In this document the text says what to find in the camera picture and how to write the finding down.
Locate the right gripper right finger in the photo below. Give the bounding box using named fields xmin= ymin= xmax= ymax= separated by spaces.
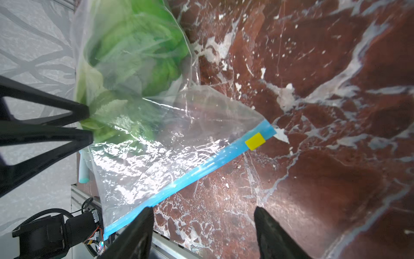
xmin=254 ymin=206 xmax=311 ymax=259

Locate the chinese cabbage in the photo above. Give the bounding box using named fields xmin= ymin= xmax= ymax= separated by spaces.
xmin=76 ymin=60 xmax=160 ymax=145
xmin=84 ymin=1 xmax=189 ymax=97

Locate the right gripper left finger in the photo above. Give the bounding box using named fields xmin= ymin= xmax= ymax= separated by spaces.
xmin=97 ymin=207 xmax=154 ymax=259

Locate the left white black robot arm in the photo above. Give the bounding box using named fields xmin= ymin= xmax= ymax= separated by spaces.
xmin=1 ymin=77 xmax=98 ymax=259

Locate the clear zip-top bag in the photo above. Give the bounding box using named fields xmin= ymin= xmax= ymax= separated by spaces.
xmin=71 ymin=1 xmax=276 ymax=238

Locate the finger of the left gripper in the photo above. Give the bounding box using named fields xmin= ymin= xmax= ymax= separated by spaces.
xmin=1 ymin=122 xmax=93 ymax=196
xmin=1 ymin=76 xmax=89 ymax=126

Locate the light blue scraper tool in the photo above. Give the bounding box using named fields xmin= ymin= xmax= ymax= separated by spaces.
xmin=78 ymin=151 xmax=90 ymax=184

